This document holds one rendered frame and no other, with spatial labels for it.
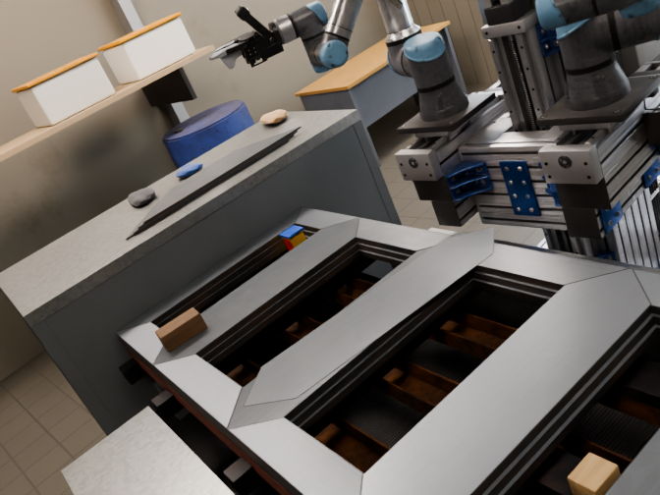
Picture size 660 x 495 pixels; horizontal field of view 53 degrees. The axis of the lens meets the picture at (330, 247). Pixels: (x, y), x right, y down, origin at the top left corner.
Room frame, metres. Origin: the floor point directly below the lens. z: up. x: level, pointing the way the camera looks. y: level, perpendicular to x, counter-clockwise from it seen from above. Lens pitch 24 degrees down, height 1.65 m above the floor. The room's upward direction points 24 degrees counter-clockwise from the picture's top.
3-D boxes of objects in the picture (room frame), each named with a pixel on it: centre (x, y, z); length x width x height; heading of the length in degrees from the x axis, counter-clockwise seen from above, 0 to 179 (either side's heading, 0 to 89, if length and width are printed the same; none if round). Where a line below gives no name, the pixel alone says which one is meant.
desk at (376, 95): (5.18, -0.91, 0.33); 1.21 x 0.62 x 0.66; 123
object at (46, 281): (2.33, 0.42, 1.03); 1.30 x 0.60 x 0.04; 117
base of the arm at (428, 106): (1.94, -0.49, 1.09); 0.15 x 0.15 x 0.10
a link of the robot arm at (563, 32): (1.52, -0.77, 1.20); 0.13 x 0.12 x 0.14; 58
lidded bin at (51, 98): (4.08, 1.03, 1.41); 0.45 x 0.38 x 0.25; 123
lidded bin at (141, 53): (4.40, 0.52, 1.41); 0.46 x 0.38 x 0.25; 123
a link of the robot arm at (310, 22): (2.04, -0.22, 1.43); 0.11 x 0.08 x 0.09; 97
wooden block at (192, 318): (1.60, 0.45, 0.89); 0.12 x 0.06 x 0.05; 112
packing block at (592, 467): (0.71, -0.22, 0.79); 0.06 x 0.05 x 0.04; 117
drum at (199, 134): (4.37, 0.41, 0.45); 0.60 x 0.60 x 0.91
